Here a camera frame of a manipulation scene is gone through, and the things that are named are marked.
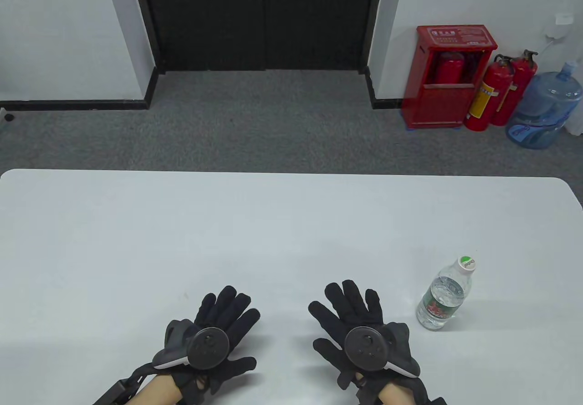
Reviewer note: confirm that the person's right hand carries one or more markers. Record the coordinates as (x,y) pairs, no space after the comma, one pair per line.
(346,305)

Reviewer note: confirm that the person's left hand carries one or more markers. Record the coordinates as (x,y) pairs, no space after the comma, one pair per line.
(227,314)

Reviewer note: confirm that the clear mineral water bottle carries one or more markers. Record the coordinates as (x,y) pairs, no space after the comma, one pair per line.
(439,300)

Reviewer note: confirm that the white green bottle cap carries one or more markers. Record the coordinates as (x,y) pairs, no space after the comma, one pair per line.
(467,263)

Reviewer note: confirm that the person's right forearm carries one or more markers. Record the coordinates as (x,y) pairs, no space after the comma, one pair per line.
(389,396)

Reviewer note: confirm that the person's left forearm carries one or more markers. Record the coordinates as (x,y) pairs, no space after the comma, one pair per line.
(159,391)

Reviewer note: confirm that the blue water jug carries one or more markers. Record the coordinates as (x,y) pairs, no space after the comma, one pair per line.
(544,109)

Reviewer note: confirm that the black left hand controller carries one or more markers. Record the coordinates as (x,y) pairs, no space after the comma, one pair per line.
(207,348)

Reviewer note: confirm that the black hand controller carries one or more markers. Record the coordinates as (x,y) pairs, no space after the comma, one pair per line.
(207,348)
(364,348)

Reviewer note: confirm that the black right hand controller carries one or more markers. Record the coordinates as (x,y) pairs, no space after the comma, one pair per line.
(364,348)

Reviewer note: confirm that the red fire extinguisher cabinet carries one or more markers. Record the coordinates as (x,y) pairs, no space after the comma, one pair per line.
(437,104)

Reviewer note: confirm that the red extinguisher yellow label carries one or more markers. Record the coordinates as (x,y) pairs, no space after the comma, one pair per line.
(485,97)

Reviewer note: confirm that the red extinguisher inside cabinet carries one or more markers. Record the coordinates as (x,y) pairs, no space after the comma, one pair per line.
(448,68)

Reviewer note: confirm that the red fire extinguisher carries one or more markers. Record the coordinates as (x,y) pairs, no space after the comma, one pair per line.
(517,86)

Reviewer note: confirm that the black door leaf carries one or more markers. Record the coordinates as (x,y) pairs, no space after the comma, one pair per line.
(319,17)
(205,17)

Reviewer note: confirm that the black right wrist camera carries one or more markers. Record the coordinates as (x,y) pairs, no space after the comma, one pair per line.
(437,400)

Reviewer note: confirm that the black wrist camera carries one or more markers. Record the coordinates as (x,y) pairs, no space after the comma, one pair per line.
(437,400)
(116,389)

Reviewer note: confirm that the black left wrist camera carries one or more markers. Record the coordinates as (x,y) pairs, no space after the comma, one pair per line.
(116,389)

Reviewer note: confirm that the white wall box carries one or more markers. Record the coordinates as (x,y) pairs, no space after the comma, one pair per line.
(564,18)

